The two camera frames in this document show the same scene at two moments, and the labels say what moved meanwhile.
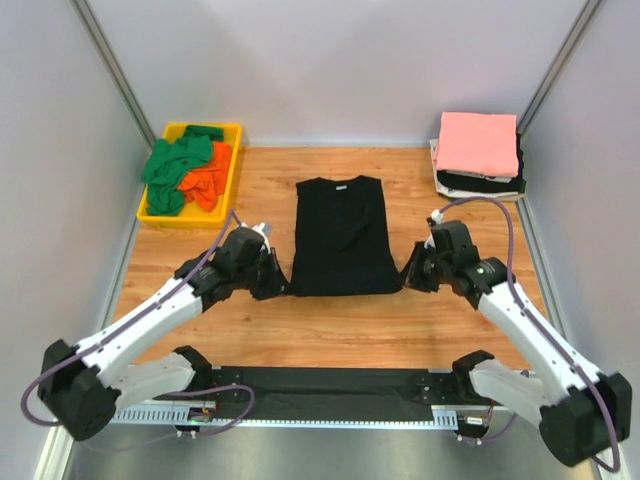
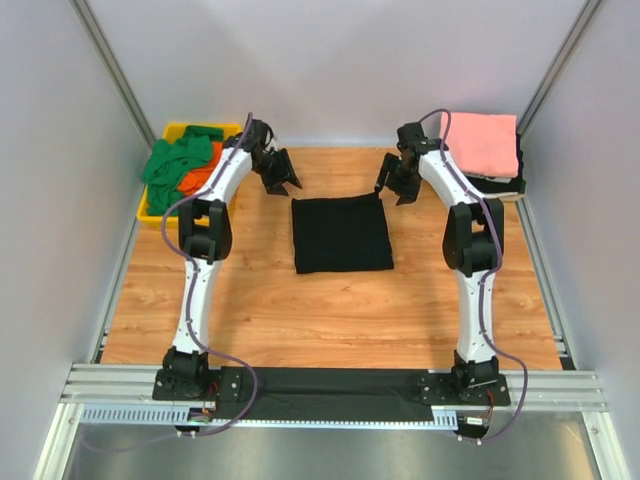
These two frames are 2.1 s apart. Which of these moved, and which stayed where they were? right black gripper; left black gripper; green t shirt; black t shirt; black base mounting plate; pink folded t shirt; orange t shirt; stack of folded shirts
Moved: black t shirt; right black gripper; left black gripper
Stayed: stack of folded shirts; green t shirt; black base mounting plate; orange t shirt; pink folded t shirt
